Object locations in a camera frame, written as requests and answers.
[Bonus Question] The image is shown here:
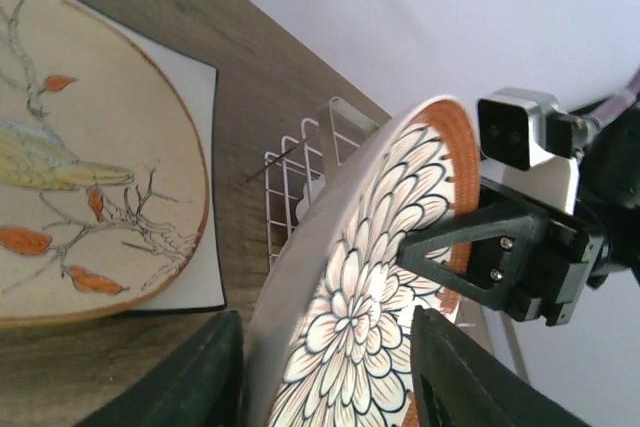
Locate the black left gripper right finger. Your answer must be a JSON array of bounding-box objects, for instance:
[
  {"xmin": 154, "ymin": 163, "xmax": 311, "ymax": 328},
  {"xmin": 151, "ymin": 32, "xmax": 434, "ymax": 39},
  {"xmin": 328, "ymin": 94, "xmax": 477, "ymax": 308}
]
[{"xmin": 412, "ymin": 306, "xmax": 586, "ymax": 427}]

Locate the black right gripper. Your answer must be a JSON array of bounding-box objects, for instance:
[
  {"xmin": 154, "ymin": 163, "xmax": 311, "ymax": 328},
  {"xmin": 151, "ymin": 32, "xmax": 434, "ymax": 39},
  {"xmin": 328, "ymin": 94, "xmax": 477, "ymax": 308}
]
[{"xmin": 398, "ymin": 180, "xmax": 639, "ymax": 326}]

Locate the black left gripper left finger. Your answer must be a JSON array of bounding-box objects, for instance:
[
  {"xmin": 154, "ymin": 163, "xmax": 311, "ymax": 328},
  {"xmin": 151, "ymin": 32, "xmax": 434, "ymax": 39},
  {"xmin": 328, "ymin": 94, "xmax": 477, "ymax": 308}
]
[{"xmin": 79, "ymin": 311, "xmax": 243, "ymax": 427}]

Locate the white scalloped bowl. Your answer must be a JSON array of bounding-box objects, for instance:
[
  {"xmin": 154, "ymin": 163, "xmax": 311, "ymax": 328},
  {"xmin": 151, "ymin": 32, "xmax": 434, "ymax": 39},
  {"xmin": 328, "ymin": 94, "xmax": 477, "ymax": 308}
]
[{"xmin": 295, "ymin": 175, "xmax": 326, "ymax": 222}]

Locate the floral orange rimmed plate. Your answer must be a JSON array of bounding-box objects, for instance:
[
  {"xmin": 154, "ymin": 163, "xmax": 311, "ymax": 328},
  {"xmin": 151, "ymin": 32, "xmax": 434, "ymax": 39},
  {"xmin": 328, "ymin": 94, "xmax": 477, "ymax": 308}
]
[{"xmin": 240, "ymin": 96, "xmax": 480, "ymax": 426}]

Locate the wire dish rack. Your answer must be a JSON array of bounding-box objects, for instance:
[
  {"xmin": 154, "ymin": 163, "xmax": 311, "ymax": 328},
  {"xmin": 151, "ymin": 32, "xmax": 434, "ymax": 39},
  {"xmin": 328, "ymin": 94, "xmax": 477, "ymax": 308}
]
[{"xmin": 246, "ymin": 97, "xmax": 380, "ymax": 267}]

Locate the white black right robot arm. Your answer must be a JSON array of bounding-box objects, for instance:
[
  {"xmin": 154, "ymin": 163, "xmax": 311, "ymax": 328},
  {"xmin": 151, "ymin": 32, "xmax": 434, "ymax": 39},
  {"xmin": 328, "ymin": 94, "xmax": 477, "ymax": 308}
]
[{"xmin": 398, "ymin": 89, "xmax": 639, "ymax": 326}]

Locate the square bird pattern plate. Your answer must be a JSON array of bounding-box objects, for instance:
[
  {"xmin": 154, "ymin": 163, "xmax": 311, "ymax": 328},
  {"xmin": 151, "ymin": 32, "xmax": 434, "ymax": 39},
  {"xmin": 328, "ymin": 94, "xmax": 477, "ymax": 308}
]
[{"xmin": 1, "ymin": 0, "xmax": 226, "ymax": 327}]

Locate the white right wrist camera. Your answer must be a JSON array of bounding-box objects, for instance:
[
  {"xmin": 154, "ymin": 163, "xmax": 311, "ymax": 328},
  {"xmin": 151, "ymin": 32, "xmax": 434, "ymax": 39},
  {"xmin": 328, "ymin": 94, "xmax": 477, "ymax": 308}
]
[{"xmin": 477, "ymin": 87, "xmax": 579, "ymax": 214}]

